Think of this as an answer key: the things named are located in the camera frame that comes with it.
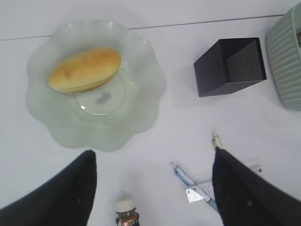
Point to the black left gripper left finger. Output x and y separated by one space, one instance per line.
65 200

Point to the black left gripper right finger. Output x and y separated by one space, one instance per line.
245 199

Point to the Nescafe coffee bottle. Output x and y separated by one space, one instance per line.
125 209

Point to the brown bread roll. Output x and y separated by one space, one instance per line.
85 71

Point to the paper ball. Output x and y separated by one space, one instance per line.
298 35

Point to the green cream pen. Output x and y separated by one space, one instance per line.
216 141

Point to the blue white pen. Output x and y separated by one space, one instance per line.
188 181

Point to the pale green glass plate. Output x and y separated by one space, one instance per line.
105 118

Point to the black mesh pen holder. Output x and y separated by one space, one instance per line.
230 65

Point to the light green woven basket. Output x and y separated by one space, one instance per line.
284 56

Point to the clear plastic ruler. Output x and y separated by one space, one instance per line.
201 191

